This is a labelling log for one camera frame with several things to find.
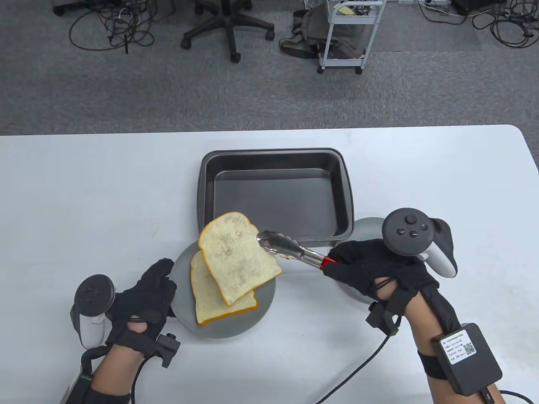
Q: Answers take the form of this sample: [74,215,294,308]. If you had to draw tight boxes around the person's left hand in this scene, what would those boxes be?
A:
[105,258,181,367]

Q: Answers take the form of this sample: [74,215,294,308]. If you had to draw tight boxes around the person's right hand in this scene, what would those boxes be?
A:
[323,239,440,337]

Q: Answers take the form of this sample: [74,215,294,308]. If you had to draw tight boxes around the white toast slice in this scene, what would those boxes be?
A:
[198,212,283,307]
[190,251,259,326]

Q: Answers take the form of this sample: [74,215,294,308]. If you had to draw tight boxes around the red-handled kitchen tongs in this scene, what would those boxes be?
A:
[257,230,339,271]

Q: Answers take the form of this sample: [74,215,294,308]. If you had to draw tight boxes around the grey round plate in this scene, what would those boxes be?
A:
[335,217,386,306]
[171,242,277,339]

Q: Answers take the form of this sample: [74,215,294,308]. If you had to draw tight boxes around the dark metal baking tray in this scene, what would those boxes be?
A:
[197,148,355,247]

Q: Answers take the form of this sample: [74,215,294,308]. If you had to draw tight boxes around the person's left forearm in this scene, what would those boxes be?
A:
[82,332,144,404]

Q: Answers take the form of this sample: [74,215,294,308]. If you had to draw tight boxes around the person's right forearm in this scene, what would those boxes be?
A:
[406,290,506,404]

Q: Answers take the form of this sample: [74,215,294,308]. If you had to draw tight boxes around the black and white controller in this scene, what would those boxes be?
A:
[70,274,117,350]
[382,208,458,279]

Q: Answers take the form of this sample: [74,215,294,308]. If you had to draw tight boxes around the white utility cart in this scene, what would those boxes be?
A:
[317,0,387,75]

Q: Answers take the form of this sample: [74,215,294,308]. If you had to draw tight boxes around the grey backpack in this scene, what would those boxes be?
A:
[279,6,371,59]

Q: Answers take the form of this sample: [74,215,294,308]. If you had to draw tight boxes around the black office chair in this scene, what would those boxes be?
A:
[181,0,275,64]

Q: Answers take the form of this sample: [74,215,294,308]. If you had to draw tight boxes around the black chair base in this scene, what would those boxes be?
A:
[53,0,101,16]

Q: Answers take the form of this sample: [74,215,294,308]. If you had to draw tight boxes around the black glove cable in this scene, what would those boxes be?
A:
[128,356,148,404]
[314,332,390,404]

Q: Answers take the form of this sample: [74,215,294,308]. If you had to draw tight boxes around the black floor cable bundle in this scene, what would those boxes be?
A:
[417,0,539,49]
[69,0,158,54]

